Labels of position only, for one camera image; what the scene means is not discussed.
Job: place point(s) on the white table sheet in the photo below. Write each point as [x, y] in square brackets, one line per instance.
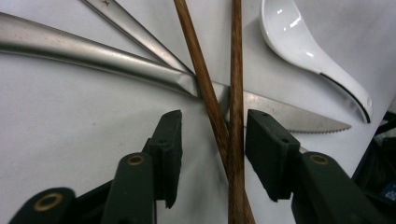
[62, 124]

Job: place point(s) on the steel fork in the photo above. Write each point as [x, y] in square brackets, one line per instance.
[137, 31]

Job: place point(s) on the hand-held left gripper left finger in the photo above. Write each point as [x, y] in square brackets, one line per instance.
[165, 155]

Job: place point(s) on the white ceramic spoon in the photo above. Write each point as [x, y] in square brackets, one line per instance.
[289, 34]

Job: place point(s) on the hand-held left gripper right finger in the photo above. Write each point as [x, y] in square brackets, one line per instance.
[271, 155]

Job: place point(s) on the brown wooden chopstick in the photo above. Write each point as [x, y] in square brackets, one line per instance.
[236, 62]
[202, 71]

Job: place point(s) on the steel table knife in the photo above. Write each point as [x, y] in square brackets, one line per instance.
[93, 54]

